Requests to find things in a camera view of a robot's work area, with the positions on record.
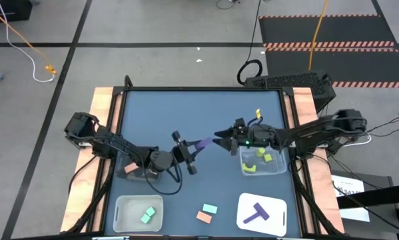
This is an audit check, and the long orange wooden block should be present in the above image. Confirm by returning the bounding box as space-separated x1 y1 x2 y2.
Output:
123 162 141 175

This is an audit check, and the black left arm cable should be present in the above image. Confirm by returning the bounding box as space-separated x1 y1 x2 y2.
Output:
142 165 184 196

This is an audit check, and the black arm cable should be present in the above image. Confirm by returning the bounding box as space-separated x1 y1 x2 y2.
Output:
142 165 184 196
246 115 270 129

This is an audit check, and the clear plastic bin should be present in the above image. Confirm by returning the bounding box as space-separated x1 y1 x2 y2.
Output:
239 145 288 177
113 194 165 233

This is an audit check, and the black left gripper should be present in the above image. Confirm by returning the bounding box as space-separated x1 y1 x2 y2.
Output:
171 131 205 176

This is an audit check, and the black hanging cable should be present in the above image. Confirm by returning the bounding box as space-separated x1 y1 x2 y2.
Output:
236 0 264 86

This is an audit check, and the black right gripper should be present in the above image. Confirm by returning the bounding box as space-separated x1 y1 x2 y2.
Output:
212 117 255 157

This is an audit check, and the black striped-edge floor mat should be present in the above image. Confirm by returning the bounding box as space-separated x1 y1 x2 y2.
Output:
264 46 399 89
258 14 397 49

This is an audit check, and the white paper sheet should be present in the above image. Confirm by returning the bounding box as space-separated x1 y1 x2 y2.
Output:
330 174 371 223

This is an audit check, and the purple T-shaped block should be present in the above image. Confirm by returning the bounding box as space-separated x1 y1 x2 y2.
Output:
252 202 270 221

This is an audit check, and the purple rectangular wooden block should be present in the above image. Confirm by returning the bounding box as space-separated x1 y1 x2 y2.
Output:
195 137 214 151

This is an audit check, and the black side table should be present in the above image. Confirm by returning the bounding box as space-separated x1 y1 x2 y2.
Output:
330 171 399 240

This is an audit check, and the mint green rectangular block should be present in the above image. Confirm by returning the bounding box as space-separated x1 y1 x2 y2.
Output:
202 203 218 215

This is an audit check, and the orange floor cable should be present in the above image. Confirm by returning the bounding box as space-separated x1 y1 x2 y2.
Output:
0 3 58 75

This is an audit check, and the yellow hanging cable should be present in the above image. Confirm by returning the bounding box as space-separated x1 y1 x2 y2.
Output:
307 0 330 71

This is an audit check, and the dark grey translucent bin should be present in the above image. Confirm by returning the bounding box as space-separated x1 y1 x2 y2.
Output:
117 155 163 183

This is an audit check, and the wooden table side board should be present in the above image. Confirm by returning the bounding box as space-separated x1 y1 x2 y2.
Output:
287 87 346 235
59 87 124 233

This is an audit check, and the white plastic tray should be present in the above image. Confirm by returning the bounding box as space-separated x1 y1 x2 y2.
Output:
236 192 288 237

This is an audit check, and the white floor cable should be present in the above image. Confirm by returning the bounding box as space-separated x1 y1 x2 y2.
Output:
0 0 56 83

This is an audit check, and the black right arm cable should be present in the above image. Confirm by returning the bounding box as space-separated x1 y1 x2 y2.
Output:
246 115 270 129

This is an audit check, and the black perforated computer case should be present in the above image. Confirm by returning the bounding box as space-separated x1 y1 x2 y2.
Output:
244 71 337 113

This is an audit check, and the wide orange wooden block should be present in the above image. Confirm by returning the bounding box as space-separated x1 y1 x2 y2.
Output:
195 211 213 225

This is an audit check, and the black box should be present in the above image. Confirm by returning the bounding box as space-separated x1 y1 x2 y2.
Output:
0 0 33 25

